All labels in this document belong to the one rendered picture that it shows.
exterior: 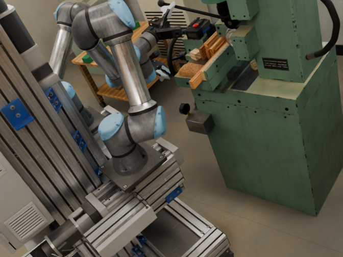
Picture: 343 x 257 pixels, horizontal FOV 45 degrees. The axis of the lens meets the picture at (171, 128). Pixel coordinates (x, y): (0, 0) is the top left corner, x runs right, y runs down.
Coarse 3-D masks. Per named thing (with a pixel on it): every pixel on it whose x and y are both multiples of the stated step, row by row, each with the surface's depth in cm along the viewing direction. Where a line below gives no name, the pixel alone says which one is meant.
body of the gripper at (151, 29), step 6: (156, 18) 190; (150, 24) 189; (156, 24) 186; (162, 24) 185; (168, 24) 188; (144, 30) 188; (150, 30) 183; (156, 30) 186; (156, 36) 183; (156, 42) 185
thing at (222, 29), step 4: (220, 20) 197; (216, 24) 196; (220, 24) 195; (224, 24) 193; (216, 28) 198; (220, 28) 196; (224, 28) 195; (220, 32) 198; (224, 32) 197; (220, 36) 200; (224, 36) 198
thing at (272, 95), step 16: (320, 64) 186; (240, 80) 196; (256, 80) 192; (272, 80) 188; (320, 80) 189; (208, 96) 206; (224, 96) 199; (240, 96) 192; (256, 96) 186; (272, 96) 180; (288, 96) 176; (304, 96) 179; (288, 112) 180
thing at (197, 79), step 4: (220, 48) 196; (216, 52) 195; (212, 56) 194; (208, 60) 192; (200, 72) 186; (196, 76) 185; (200, 76) 186; (192, 80) 184; (196, 80) 185; (200, 80) 187; (192, 84) 183; (196, 84) 185; (192, 88) 185
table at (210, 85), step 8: (232, 56) 197; (224, 64) 193; (232, 64) 198; (216, 72) 190; (224, 72) 194; (176, 80) 200; (184, 80) 196; (216, 80) 190; (200, 88) 193; (208, 88) 190
